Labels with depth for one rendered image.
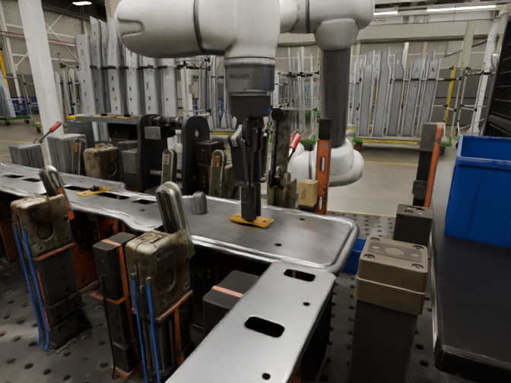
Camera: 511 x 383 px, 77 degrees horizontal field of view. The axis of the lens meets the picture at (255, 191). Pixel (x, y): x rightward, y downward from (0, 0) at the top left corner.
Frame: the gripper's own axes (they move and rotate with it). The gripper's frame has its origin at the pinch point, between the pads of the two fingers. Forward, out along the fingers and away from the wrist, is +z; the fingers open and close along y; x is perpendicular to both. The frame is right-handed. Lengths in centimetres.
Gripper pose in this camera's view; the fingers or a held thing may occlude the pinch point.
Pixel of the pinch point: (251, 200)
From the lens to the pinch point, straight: 64.5
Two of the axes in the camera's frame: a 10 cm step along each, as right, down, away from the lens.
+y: -4.5, 2.7, -8.5
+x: 8.9, 1.3, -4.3
